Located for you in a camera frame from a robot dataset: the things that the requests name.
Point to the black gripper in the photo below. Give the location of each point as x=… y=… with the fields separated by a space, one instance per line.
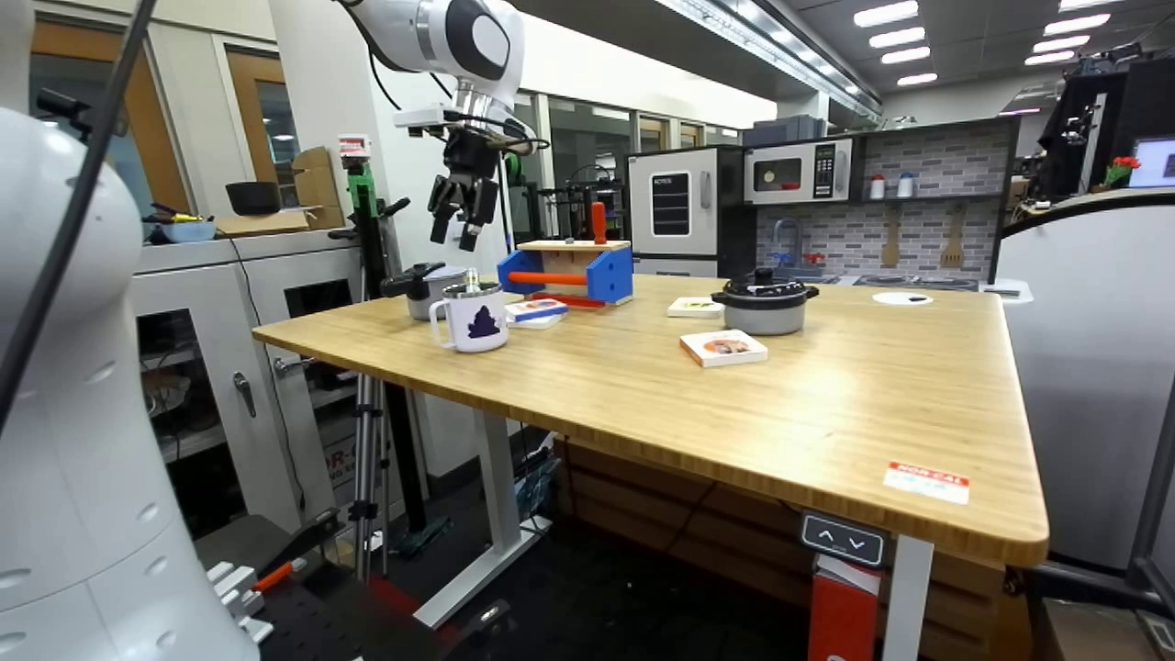
x=471 y=157

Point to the white enamel mug blue print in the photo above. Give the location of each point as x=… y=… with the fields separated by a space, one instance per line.
x=482 y=326

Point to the orange toy rod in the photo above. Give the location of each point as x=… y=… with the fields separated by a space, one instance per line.
x=547 y=282

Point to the white blue flat packet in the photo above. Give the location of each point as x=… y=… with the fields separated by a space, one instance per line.
x=538 y=309

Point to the upright brown cardboard piece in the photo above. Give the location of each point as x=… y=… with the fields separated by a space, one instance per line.
x=320 y=190

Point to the blue wooden toolbox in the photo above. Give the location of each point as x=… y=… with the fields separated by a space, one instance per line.
x=609 y=277

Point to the flat brown cardboard piece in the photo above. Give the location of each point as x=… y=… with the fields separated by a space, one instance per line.
x=264 y=220

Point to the black bowl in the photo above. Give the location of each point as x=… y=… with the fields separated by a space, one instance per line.
x=255 y=198

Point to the wooden door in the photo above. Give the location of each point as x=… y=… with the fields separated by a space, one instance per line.
x=245 y=123
x=150 y=147

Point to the white lab oven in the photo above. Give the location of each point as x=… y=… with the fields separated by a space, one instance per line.
x=703 y=208

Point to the small white green box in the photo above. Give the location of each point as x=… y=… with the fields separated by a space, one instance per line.
x=696 y=307

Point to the white storage cabinet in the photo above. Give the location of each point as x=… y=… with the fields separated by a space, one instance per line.
x=208 y=296

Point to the black shelf unit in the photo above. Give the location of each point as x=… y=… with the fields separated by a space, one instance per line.
x=738 y=234

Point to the blue tray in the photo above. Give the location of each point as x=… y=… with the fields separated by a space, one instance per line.
x=181 y=230

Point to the white metal table leg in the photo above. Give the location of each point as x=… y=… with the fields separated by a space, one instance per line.
x=905 y=600
x=499 y=489

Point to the black metal tripod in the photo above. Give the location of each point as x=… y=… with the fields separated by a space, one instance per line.
x=369 y=489

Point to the white box red print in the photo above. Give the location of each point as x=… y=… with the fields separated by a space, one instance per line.
x=724 y=348

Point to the grey pot black lid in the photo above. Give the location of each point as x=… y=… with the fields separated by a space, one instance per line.
x=764 y=316

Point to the white microwave oven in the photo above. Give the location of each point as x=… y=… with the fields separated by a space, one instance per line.
x=784 y=170

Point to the grey storage box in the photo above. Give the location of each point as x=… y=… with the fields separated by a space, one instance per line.
x=784 y=130

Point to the long ceiling light strip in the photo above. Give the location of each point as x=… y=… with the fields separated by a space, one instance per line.
x=772 y=50

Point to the orange black bar clamp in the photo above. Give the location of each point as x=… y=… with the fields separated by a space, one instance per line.
x=281 y=575

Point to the small white container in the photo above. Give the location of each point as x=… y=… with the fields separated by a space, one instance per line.
x=905 y=190
x=877 y=190

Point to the aluminium extrusion block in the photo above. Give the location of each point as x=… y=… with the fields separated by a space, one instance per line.
x=241 y=600

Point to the ceiling light panel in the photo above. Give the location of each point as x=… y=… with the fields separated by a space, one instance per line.
x=899 y=38
x=919 y=77
x=1073 y=22
x=1052 y=58
x=888 y=12
x=905 y=58
x=1090 y=6

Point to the grey desk height controller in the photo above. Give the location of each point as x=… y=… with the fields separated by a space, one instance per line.
x=843 y=541

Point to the red white warning sticker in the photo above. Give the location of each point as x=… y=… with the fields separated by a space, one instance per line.
x=928 y=481

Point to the large grey cabinet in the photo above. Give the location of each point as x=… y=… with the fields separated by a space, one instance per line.
x=1090 y=370

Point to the black machine with monitor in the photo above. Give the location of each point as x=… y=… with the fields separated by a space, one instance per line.
x=1144 y=110

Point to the brown cardboard box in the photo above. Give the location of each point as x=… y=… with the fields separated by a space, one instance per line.
x=1090 y=628

